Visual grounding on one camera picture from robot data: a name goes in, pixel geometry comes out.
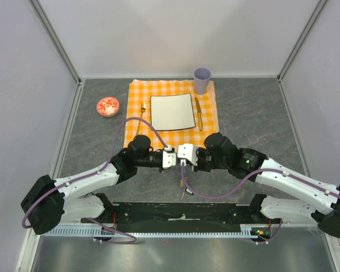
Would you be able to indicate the grey slotted cable duct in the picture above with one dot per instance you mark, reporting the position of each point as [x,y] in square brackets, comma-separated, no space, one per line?
[100,232]

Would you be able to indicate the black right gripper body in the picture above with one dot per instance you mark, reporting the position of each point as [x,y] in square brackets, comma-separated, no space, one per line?
[205,162]

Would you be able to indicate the red white patterned bowl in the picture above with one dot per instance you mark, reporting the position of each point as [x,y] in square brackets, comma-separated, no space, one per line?
[108,106]

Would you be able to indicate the white square plate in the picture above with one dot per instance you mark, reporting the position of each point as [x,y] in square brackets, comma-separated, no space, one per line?
[174,112]

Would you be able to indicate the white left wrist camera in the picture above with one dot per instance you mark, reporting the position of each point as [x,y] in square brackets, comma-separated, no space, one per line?
[169,157]

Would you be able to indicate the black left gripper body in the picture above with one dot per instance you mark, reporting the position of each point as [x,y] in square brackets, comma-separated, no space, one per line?
[152,160]

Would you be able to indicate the black key tag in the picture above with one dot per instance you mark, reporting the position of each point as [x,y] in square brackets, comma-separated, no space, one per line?
[189,192]

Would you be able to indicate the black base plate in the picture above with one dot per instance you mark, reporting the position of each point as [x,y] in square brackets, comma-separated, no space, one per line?
[136,217]

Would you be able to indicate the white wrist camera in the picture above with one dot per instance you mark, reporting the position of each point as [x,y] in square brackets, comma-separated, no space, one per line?
[169,157]
[187,154]

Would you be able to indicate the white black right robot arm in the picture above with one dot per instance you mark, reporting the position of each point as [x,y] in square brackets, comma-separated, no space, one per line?
[320,202]

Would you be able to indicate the lilac plastic cup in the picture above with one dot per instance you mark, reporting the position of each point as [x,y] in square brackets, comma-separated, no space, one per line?
[201,80]

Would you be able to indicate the gold fork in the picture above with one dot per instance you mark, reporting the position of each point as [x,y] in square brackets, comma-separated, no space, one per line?
[142,110]

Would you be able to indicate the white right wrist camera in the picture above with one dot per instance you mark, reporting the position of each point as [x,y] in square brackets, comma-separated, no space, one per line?
[187,154]

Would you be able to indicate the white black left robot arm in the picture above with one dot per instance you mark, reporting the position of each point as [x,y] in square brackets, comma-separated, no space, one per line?
[44,204]

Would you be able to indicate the gold knife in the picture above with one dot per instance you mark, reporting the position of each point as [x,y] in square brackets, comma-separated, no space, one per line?
[199,114]

